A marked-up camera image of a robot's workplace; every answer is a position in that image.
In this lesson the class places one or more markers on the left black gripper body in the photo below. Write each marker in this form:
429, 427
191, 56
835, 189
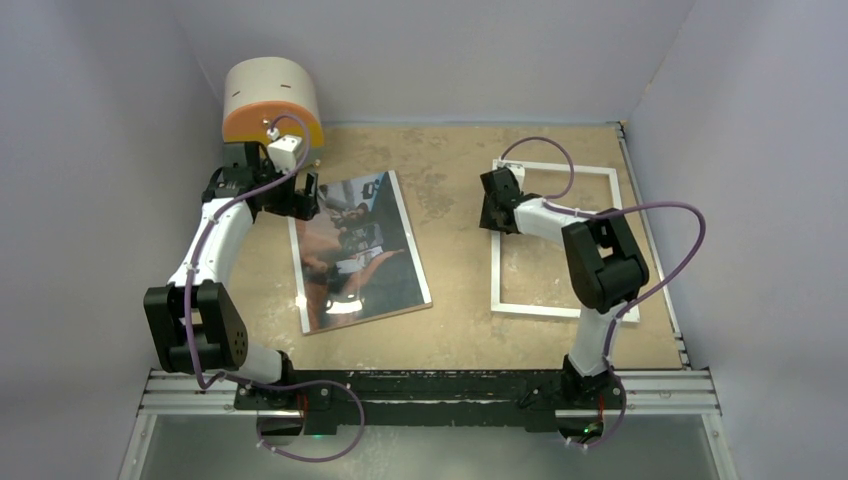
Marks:
281, 200

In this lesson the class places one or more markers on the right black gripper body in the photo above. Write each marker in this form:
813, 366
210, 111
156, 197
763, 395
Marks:
488, 218

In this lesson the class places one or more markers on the glossy photo print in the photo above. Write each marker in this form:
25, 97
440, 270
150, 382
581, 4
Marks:
357, 260

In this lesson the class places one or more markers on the white wooden picture frame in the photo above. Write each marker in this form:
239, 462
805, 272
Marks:
528, 275

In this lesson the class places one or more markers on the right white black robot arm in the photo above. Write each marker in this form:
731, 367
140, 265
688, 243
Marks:
605, 265

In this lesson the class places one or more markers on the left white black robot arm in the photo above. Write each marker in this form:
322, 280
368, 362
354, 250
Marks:
195, 325

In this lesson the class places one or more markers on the round cabinet with coloured drawers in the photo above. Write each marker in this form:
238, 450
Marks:
266, 92

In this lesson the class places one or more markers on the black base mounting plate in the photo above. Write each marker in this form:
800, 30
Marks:
538, 401

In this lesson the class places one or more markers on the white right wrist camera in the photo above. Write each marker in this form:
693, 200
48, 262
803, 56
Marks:
515, 173

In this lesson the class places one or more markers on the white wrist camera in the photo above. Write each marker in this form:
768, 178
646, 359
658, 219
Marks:
515, 173
285, 152

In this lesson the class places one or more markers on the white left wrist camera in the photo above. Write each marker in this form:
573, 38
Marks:
285, 152

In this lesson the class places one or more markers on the aluminium rail frame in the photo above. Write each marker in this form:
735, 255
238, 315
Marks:
666, 393

